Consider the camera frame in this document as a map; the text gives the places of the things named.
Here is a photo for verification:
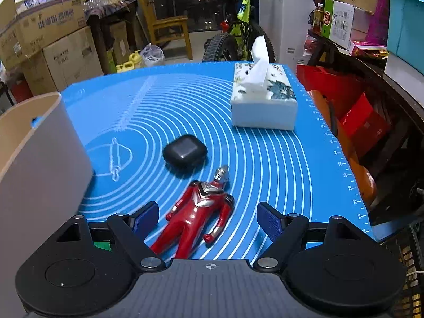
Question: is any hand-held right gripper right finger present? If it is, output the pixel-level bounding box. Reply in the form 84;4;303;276
253;201;368;271

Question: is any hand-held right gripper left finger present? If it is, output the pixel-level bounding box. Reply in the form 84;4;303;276
56;201;166;271

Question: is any red hero action figure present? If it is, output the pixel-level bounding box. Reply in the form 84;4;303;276
149;165;236;259

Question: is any black earbuds case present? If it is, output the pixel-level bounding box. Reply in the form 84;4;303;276
162;134;209;169

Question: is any beige plastic storage bin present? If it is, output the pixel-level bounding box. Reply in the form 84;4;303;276
0;93;95;236

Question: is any blue silicone baking mat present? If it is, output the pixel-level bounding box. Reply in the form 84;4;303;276
61;61;372;260

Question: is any printed tissue box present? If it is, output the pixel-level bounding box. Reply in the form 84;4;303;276
230;36;298;131

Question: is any red gift box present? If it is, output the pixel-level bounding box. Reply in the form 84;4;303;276
339;93;391;160

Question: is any black plastic crate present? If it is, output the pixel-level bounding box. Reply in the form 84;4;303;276
374;219;424;318

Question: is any red gift bag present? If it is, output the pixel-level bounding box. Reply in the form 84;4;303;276
296;64;361;107

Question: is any dark wooden sideboard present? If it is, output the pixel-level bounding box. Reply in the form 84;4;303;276
306;28;424;213

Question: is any white plastic bag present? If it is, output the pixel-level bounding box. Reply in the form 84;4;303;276
141;43;164;67

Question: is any large cardboard box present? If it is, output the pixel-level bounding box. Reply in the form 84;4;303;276
21;25;103;96

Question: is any red and white appliance box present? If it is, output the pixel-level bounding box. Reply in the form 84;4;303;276
11;79;34;105

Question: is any wooden chair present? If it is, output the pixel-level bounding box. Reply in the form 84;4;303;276
134;0;193;61

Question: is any green black bicycle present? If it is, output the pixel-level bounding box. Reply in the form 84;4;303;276
194;0;275;63

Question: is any pink flat box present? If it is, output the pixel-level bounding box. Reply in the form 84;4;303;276
348;40;388;58

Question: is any white chest freezer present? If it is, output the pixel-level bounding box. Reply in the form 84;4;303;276
258;0;320;72

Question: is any white foam box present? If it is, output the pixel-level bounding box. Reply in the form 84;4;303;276
384;55;424;88

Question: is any cluttered dark side table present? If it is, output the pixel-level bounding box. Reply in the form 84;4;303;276
84;0;140;73

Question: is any drink bottle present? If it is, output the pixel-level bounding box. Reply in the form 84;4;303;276
312;3;324;34

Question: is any green and white carton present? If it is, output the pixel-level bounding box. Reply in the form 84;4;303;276
321;0;356;51

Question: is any open cardboard box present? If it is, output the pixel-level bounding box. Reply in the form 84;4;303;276
0;0;87;70

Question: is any magenta bag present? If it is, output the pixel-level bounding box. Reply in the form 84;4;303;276
369;0;390;45

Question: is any blue plastic storage box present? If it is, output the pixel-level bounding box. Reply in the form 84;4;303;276
384;0;424;67

